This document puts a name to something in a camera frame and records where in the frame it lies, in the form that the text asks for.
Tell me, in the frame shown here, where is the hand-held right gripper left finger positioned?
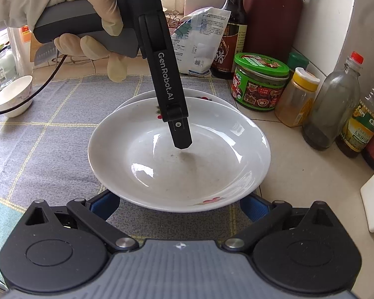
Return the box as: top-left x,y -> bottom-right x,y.
24,189 -> 140,254

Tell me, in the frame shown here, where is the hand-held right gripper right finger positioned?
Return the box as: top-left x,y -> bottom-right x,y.
222,193 -> 335,253

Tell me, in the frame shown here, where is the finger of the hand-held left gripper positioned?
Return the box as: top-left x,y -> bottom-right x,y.
139,9 -> 193,150

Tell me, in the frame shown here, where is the white fruit-print plate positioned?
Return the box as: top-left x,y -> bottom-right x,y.
112,88 -> 241,116
87,96 -> 272,214

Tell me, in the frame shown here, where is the person's left forearm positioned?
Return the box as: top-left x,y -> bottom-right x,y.
0,0 -> 71,37

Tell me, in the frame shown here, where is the person's left hand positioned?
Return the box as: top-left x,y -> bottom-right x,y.
54,0 -> 127,83

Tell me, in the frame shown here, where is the blue bag clip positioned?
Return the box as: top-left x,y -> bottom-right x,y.
175,22 -> 192,37

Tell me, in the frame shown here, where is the white printed plastic bag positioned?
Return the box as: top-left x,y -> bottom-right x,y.
171,9 -> 232,77

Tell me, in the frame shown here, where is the grey checked dish towel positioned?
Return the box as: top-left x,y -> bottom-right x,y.
0,75 -> 263,282

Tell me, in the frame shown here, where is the dark vinegar bottle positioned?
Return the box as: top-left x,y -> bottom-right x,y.
210,0 -> 248,80

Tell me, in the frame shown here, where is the green-lid sauce jar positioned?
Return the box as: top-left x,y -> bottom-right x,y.
231,53 -> 290,112

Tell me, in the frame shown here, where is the dark red knife block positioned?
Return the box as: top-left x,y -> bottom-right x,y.
243,0 -> 304,67

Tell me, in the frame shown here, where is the yellow-cap spice bottle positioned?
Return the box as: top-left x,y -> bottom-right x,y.
275,68 -> 320,128

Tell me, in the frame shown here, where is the red-cap glass bottle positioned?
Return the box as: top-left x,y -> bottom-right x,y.
302,52 -> 361,150

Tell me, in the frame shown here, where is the clear plastic condiment bottle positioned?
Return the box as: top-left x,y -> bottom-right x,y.
336,65 -> 374,159

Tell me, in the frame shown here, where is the green-cap bottle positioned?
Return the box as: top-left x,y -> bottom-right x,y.
287,52 -> 310,76

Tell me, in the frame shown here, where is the clear glass jar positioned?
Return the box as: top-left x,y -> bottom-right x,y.
0,45 -> 18,88

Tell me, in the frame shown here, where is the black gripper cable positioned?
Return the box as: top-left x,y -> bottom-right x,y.
0,54 -> 68,117

